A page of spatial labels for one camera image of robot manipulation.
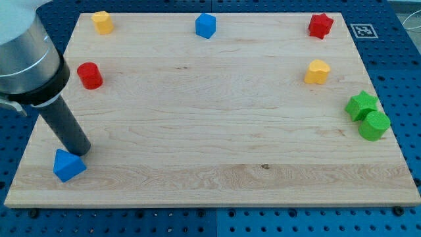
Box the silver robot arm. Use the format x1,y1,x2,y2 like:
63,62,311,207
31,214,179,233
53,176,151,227
1,0,70,116

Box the yellow heart block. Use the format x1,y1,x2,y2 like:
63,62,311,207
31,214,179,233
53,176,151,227
304,59,331,84

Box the wooden board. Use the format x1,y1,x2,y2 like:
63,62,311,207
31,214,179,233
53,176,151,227
5,13,420,208

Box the blue cube block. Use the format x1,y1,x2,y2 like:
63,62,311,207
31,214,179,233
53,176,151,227
195,13,216,39

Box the red cylinder block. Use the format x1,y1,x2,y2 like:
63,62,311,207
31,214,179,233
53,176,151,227
76,62,103,90

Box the red star block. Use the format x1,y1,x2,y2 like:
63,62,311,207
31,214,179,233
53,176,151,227
308,13,334,40

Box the yellow hexagon block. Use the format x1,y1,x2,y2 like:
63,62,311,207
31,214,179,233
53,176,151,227
91,11,114,35

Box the green star block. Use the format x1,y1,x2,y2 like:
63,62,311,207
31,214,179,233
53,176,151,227
345,90,378,122

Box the blue triangle block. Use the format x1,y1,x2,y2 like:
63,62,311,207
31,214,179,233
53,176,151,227
53,149,87,182

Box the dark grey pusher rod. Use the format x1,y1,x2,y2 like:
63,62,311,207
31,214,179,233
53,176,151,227
36,95,91,156

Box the green cylinder block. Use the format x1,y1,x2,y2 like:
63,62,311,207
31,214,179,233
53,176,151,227
359,111,391,142

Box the fiducial marker tag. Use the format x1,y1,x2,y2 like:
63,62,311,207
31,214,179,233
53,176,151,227
350,23,378,39

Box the white cable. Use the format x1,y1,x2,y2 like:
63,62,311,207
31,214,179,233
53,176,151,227
401,9,421,34

